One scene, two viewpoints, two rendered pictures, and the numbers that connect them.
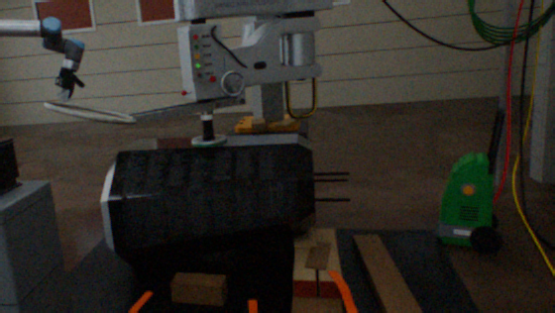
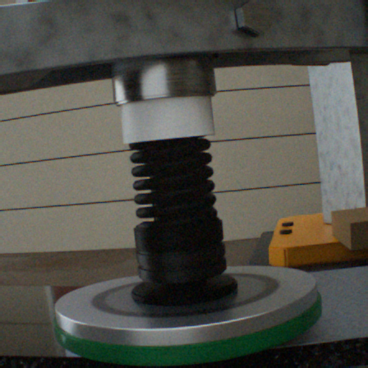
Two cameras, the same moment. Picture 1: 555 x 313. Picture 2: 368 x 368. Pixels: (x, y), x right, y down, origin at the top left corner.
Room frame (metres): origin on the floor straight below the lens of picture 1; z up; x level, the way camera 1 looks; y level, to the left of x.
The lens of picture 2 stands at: (2.06, 0.02, 0.99)
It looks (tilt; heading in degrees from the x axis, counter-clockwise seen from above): 3 degrees down; 356
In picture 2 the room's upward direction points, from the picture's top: 6 degrees counter-clockwise
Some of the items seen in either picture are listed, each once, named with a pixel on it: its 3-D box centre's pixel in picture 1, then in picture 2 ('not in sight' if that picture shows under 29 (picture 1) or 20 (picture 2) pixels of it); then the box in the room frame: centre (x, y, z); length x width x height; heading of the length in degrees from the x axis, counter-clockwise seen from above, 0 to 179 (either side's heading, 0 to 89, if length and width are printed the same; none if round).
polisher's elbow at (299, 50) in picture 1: (298, 49); not in sight; (2.79, -0.63, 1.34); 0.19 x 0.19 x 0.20
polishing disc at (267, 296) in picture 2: (208, 139); (186, 300); (2.57, -0.01, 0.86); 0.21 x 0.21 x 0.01
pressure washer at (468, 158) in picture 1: (469, 177); not in sight; (2.67, -1.65, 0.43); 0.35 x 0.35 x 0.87; 60
